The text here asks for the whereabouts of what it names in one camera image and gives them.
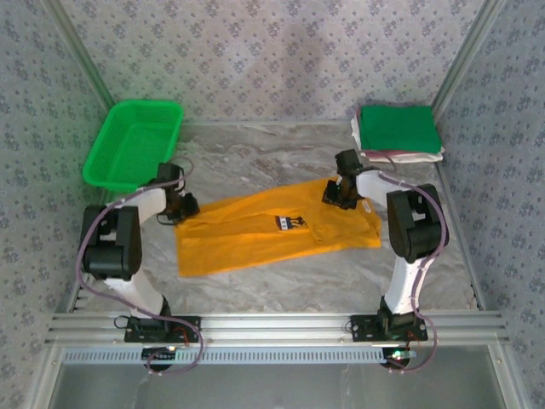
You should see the orange printed t-shirt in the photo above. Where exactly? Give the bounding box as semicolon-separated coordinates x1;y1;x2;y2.
175;176;383;279

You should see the stack of folded clothes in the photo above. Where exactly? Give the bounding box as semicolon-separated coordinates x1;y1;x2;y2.
350;114;446;164

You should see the green plastic basket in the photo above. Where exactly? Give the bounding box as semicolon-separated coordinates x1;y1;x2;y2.
82;100;185;193

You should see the green folded t-shirt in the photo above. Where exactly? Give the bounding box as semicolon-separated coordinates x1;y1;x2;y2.
359;105;442;154

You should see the black controller board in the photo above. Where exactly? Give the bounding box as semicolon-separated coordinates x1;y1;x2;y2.
141;346;178;372
381;347;416;372

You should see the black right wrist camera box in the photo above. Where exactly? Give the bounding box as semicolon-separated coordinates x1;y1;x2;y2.
334;148;364;176

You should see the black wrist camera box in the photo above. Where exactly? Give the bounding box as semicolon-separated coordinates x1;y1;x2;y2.
155;162;186;189
334;148;364;176

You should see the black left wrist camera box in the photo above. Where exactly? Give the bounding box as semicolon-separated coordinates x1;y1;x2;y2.
155;162;186;189

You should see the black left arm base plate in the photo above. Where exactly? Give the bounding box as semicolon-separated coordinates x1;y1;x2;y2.
123;315;202;344

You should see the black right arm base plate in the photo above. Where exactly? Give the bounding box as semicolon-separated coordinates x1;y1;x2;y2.
350;314;428;342

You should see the aluminium mounting rail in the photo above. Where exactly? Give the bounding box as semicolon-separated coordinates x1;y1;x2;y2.
45;313;510;345

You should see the grey slotted cable duct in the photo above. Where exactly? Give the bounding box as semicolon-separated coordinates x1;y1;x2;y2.
61;347;389;366

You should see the aluminium frame post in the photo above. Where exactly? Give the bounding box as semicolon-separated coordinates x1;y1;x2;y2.
42;0;117;110
430;0;508;117

